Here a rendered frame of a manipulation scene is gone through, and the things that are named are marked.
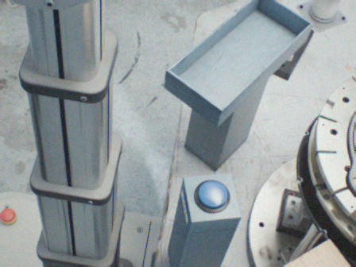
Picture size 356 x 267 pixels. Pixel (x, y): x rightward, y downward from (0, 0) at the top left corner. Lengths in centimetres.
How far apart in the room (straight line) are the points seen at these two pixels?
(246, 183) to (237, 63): 27
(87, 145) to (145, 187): 118
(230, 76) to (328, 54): 47
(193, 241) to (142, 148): 123
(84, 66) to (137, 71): 156
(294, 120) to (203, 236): 47
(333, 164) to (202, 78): 26
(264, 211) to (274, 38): 31
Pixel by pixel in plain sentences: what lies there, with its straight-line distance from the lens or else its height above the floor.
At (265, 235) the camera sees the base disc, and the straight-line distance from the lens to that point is 109.
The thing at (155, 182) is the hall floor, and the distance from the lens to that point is 203.
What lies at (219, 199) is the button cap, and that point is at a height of 104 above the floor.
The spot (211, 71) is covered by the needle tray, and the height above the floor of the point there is 102.
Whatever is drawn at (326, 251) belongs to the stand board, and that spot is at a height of 107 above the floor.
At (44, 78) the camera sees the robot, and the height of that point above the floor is 118.
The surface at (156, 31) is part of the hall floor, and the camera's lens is 244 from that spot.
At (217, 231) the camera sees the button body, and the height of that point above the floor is 99.
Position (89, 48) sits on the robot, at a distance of 71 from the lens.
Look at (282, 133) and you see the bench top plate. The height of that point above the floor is 78.
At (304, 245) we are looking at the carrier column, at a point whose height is 90.
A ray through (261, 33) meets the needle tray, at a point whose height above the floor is 103.
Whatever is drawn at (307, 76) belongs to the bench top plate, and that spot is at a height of 78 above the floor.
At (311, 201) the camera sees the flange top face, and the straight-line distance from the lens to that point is 89.
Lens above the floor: 177
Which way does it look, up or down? 56 degrees down
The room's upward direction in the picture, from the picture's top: 10 degrees clockwise
